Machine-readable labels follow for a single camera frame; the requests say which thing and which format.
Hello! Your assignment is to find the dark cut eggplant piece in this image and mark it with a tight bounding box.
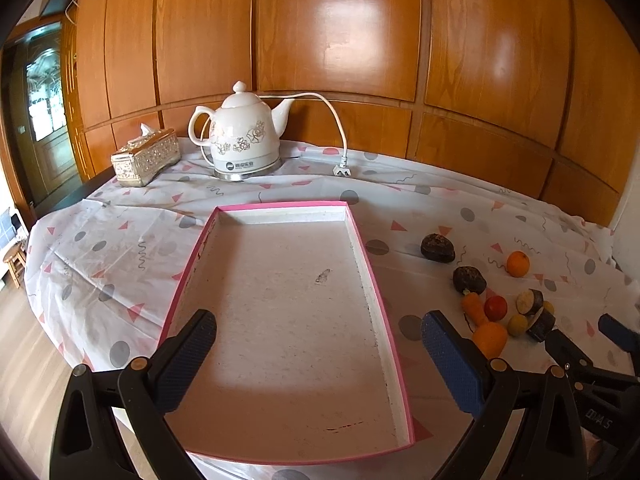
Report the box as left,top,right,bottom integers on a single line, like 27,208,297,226
515,288,544,318

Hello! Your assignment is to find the yellow round fruit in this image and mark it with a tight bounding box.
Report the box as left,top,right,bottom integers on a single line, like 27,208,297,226
542,301,555,315
506,313,529,338

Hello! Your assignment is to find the white ceramic electric kettle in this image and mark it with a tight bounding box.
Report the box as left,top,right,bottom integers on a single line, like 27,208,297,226
188,81,294,181

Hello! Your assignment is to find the red tomato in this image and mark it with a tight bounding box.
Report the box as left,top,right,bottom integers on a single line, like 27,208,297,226
484,295,509,322

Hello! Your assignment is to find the small wooden stool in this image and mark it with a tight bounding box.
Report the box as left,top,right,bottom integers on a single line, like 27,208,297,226
2,243,26,288

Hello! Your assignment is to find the wooden glass door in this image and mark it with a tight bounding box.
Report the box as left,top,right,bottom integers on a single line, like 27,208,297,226
2,23,78,206

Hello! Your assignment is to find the dark brown wrinkled fruit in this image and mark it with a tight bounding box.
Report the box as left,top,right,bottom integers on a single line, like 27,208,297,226
420,233,456,263

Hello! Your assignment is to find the white patterned tablecloth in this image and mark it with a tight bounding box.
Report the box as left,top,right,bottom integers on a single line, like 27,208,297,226
25,141,639,479

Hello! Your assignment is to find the ornate silver tissue box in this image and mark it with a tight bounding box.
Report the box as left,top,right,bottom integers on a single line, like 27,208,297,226
111,124,181,188

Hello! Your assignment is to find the small orange carrot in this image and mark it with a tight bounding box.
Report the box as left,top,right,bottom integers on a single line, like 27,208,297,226
461,292,489,327

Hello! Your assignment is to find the white kettle power cord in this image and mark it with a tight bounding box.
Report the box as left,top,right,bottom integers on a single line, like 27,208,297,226
257,91,353,178

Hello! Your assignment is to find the pink shallow cardboard tray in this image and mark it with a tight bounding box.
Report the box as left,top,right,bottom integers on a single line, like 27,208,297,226
163,200,416,465

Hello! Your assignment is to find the orange with stem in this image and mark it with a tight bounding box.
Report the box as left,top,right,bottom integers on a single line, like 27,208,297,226
506,250,530,278

